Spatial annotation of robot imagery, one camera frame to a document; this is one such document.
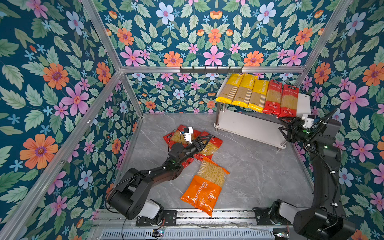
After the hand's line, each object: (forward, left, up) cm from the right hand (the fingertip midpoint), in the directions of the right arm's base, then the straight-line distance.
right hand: (280, 121), depth 69 cm
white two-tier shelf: (+22, -7, -32) cm, 40 cm away
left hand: (-3, +32, -7) cm, 33 cm away
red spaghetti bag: (+8, -6, +2) cm, 11 cm away
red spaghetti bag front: (+10, +1, +3) cm, 11 cm away
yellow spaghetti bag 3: (+16, +7, +1) cm, 17 cm away
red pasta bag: (+5, +32, -31) cm, 45 cm away
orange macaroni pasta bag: (-20, +36, -32) cm, 52 cm away
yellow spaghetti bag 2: (+17, +15, +2) cm, 23 cm away
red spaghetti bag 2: (-4, +47, -34) cm, 58 cm away
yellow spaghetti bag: (+21, +22, +2) cm, 30 cm away
